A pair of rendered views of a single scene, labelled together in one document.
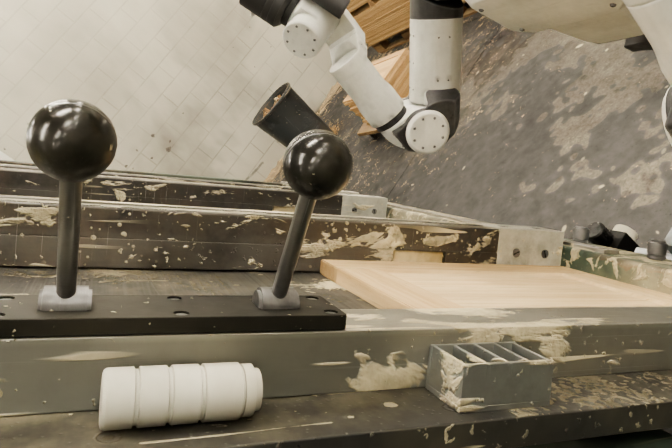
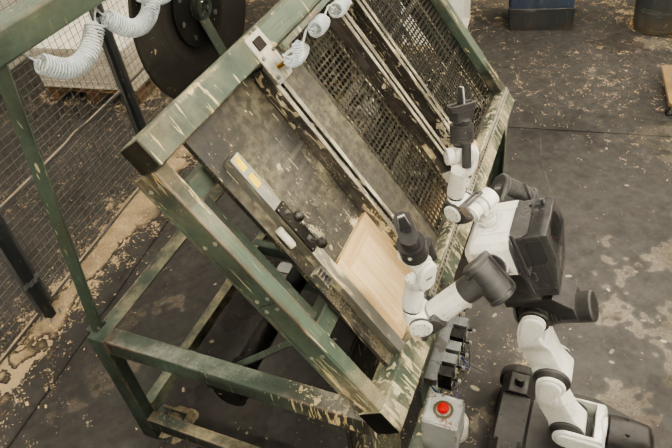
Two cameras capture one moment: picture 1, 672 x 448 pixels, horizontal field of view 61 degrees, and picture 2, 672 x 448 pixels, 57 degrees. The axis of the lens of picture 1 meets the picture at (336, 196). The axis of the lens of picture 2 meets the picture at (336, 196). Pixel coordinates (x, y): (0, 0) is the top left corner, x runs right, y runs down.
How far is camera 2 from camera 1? 181 cm
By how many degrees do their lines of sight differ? 38
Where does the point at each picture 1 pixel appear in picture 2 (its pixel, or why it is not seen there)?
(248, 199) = (420, 133)
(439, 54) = not seen: hidden behind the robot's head
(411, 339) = (318, 262)
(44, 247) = (315, 149)
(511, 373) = (321, 281)
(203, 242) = (344, 181)
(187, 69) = not seen: outside the picture
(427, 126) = (452, 213)
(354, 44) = (465, 172)
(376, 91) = (454, 188)
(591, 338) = (345, 294)
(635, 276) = not seen: hidden behind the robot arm
